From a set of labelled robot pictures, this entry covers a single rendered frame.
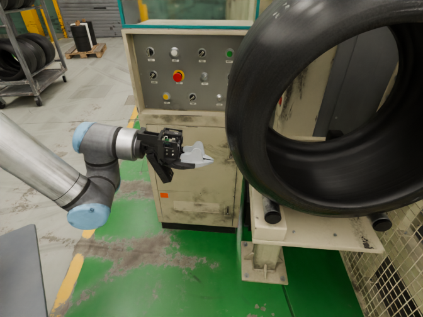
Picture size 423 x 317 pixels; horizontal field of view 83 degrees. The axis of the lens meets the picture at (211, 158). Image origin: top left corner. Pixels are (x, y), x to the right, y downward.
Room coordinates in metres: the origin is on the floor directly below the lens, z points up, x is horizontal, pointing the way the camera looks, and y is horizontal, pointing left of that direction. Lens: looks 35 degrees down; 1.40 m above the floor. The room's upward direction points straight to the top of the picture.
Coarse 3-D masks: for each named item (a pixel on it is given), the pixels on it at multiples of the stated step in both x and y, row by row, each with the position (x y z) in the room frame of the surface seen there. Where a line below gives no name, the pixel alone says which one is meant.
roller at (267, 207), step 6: (264, 198) 0.49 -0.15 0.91; (264, 204) 0.47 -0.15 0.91; (270, 204) 0.46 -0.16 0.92; (276, 204) 0.46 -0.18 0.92; (264, 210) 0.45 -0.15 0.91; (270, 210) 0.44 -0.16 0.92; (276, 210) 0.44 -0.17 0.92; (264, 216) 0.43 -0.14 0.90; (270, 216) 0.42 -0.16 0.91; (276, 216) 0.42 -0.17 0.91; (270, 222) 0.42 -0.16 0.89; (276, 222) 0.42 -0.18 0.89
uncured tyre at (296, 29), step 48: (336, 0) 0.43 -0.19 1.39; (384, 0) 0.41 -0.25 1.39; (240, 48) 0.59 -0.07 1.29; (288, 48) 0.42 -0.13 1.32; (240, 96) 0.45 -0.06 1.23; (240, 144) 0.43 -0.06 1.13; (288, 144) 0.67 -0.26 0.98; (336, 144) 0.66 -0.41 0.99; (384, 144) 0.62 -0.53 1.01; (288, 192) 0.41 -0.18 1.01; (336, 192) 0.51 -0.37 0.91; (384, 192) 0.41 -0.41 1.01
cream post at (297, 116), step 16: (336, 48) 0.78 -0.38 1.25; (320, 64) 0.78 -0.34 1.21; (304, 80) 0.78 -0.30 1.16; (320, 80) 0.78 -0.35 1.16; (288, 96) 0.79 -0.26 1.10; (304, 96) 0.78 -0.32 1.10; (320, 96) 0.78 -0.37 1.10; (288, 112) 0.79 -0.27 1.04; (304, 112) 0.78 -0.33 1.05; (288, 128) 0.79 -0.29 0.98; (304, 128) 0.78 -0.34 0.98; (256, 256) 0.79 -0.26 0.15; (272, 256) 0.78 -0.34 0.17
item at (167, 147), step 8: (144, 128) 0.57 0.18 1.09; (168, 128) 0.59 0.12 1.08; (144, 136) 0.54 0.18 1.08; (152, 136) 0.54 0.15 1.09; (160, 136) 0.54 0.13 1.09; (168, 136) 0.56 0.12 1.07; (176, 136) 0.56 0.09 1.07; (136, 144) 0.54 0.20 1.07; (144, 144) 0.55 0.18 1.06; (152, 144) 0.55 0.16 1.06; (160, 144) 0.52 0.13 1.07; (168, 144) 0.53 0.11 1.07; (176, 144) 0.52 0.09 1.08; (136, 152) 0.53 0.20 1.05; (144, 152) 0.55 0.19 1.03; (152, 152) 0.54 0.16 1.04; (160, 152) 0.52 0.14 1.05; (168, 152) 0.53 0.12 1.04; (176, 152) 0.53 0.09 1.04; (160, 160) 0.53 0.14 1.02; (168, 160) 0.52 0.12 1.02
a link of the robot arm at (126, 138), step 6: (120, 132) 0.55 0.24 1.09; (126, 132) 0.55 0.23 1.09; (132, 132) 0.56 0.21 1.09; (120, 138) 0.54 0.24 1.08; (126, 138) 0.54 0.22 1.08; (132, 138) 0.54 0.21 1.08; (120, 144) 0.53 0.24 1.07; (126, 144) 0.53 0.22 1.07; (132, 144) 0.53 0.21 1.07; (120, 150) 0.52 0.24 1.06; (126, 150) 0.52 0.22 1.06; (132, 150) 0.53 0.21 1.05; (120, 156) 0.52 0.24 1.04; (126, 156) 0.52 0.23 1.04; (132, 156) 0.52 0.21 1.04
